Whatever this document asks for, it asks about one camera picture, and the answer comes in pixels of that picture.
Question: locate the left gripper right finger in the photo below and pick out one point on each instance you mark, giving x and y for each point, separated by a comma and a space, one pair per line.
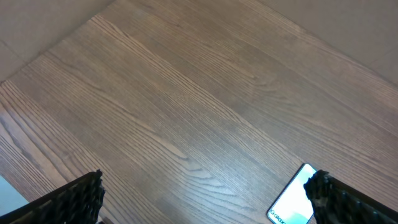
334, 202

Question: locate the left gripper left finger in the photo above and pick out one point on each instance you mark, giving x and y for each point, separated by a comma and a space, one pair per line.
77, 202

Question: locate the Samsung Galaxy smartphone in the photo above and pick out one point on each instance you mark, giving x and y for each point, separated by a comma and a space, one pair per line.
293, 206

